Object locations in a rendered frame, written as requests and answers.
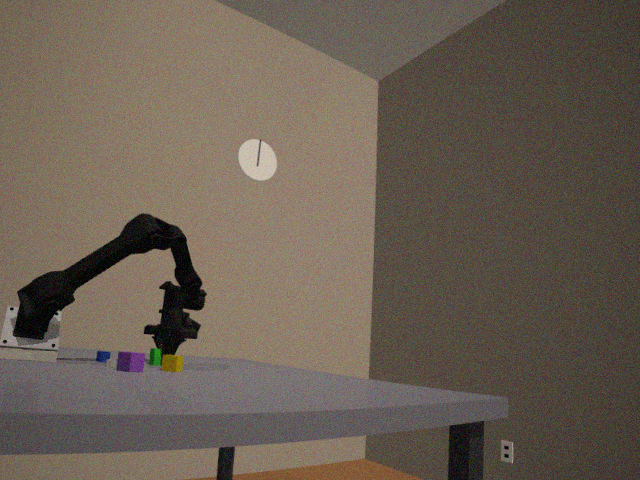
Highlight purple block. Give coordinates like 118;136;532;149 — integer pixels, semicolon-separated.
116;351;145;372

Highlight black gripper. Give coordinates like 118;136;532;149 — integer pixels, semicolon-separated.
144;306;198;357

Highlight blue block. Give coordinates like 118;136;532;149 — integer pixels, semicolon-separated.
96;351;111;363

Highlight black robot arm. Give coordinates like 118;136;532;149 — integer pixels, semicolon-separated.
13;214;206;340

